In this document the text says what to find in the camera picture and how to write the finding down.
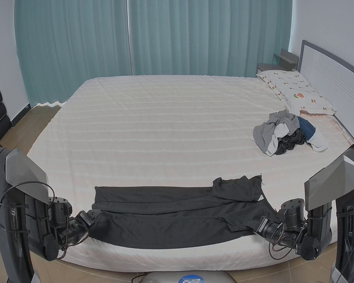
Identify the black T-shirt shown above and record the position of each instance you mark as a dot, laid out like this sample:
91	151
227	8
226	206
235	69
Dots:
165	217

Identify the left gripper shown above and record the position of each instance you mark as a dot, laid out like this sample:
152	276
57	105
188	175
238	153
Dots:
79	228

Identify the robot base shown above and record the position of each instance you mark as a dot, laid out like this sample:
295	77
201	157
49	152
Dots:
191	278

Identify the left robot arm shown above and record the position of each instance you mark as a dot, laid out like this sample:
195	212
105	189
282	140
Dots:
20	175

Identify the blue-green curtain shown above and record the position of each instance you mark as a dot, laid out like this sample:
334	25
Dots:
73	40
209	28

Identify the grey bedside table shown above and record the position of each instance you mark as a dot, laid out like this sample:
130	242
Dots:
287	57

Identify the thin dark thread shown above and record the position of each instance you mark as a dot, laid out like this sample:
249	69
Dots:
262	178

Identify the pile of clothes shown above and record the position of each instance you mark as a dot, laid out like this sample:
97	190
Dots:
265	134

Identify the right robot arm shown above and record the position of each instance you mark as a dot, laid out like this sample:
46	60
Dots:
333	181

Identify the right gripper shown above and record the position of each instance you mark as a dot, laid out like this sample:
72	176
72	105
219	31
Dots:
271	228

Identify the white printed pillow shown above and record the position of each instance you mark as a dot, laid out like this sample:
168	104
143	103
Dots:
298	91

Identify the bed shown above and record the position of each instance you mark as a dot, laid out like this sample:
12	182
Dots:
165	122

